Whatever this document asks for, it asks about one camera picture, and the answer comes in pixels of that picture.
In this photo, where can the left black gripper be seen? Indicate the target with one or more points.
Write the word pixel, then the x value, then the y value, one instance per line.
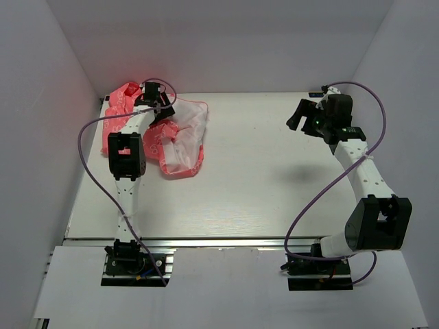
pixel 164 113

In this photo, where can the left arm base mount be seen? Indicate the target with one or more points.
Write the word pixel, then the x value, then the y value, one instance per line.
pixel 127 264

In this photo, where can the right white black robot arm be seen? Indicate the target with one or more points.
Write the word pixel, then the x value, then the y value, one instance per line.
pixel 380 219

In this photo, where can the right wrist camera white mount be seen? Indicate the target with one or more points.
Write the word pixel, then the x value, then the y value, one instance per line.
pixel 329 90

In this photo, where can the aluminium rail front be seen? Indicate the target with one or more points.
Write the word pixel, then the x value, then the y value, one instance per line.
pixel 267 242

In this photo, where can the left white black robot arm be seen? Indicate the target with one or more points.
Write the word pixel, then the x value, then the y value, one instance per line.
pixel 127 163

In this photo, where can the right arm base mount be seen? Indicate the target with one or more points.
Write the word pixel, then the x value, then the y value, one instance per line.
pixel 317 275

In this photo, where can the pink jacket white lining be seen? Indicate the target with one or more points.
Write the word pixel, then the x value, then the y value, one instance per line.
pixel 176 143

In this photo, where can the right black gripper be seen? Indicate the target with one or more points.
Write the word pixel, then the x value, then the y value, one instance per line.
pixel 309 110

